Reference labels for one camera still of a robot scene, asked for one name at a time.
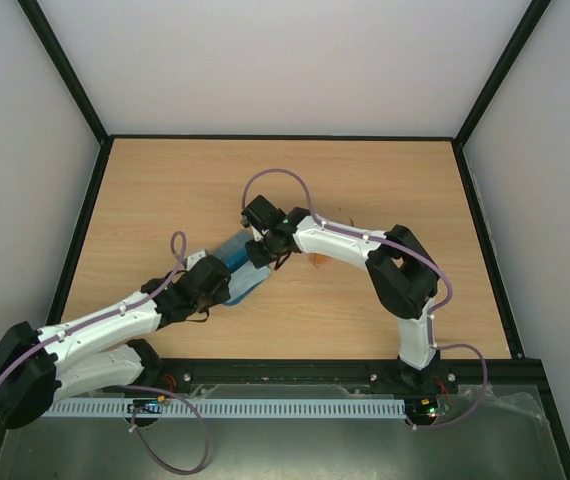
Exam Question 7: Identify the orange sunglasses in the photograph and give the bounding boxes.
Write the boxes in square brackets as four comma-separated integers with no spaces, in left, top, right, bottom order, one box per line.
[309,207,359,269]

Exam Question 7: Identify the blue transparent glasses case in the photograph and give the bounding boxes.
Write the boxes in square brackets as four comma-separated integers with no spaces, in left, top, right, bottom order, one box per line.
[223,249,272,306]

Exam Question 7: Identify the green glasses case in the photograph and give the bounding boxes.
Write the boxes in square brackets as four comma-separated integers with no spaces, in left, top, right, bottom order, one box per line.
[212,230,253,269]

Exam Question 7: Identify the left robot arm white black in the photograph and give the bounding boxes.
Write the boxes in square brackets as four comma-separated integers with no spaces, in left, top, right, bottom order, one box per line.
[0,254,232,430]

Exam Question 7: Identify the light blue slotted cable duct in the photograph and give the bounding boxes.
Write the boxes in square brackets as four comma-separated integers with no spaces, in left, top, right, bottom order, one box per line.
[43,398,406,420]

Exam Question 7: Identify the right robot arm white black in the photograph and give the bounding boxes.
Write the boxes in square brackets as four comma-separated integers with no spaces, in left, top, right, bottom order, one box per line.
[241,195,439,392]

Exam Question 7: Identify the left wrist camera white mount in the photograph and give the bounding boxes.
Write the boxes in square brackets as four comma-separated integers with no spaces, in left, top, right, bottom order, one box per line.
[184,249,208,270]

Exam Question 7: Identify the black metal frame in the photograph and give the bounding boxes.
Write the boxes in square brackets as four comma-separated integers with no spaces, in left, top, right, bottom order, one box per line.
[20,1,570,479]

